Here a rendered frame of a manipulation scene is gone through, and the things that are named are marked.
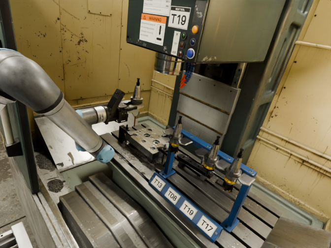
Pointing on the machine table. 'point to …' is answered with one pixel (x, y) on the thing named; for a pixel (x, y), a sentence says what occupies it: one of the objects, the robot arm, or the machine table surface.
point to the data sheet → (157, 7)
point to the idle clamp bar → (194, 166)
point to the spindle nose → (168, 64)
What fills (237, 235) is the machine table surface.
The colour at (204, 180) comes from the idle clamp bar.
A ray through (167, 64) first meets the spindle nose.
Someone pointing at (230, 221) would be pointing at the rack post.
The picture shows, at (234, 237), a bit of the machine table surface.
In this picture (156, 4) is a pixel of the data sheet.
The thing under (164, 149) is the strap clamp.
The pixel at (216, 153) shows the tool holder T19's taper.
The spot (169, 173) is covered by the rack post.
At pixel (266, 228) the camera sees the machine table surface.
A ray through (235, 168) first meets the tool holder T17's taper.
